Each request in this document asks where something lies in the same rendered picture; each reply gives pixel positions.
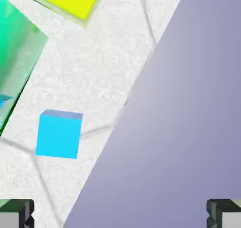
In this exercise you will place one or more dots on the large green box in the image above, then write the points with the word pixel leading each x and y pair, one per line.
pixel 17 62

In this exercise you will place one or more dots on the large yellow box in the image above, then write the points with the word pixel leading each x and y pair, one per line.
pixel 65 0

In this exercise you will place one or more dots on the small blue cube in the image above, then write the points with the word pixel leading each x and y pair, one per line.
pixel 58 135

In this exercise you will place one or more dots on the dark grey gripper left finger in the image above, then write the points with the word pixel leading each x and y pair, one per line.
pixel 17 213

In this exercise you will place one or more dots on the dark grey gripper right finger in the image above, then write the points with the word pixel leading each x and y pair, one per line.
pixel 224 213

